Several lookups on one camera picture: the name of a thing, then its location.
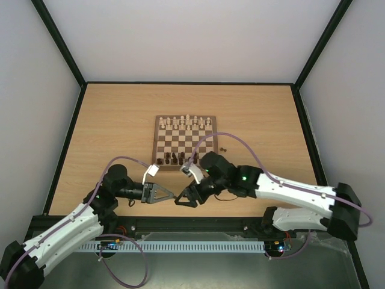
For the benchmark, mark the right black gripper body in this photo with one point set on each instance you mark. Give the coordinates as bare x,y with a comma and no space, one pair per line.
194,191

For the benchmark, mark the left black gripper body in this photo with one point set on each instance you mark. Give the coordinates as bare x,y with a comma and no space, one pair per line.
144,195

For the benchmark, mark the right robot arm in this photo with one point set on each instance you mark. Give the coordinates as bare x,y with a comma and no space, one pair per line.
335,210

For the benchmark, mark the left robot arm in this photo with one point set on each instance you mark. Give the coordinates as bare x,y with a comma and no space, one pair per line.
25,265

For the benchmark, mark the wooden chess board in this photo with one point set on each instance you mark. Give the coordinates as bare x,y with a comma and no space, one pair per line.
179,137

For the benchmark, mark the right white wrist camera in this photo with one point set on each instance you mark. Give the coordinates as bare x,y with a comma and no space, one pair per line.
191,170

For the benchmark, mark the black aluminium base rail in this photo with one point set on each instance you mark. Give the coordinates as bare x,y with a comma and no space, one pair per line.
262,228

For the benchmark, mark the grey slotted cable duct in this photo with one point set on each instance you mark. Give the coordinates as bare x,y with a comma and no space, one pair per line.
174,247

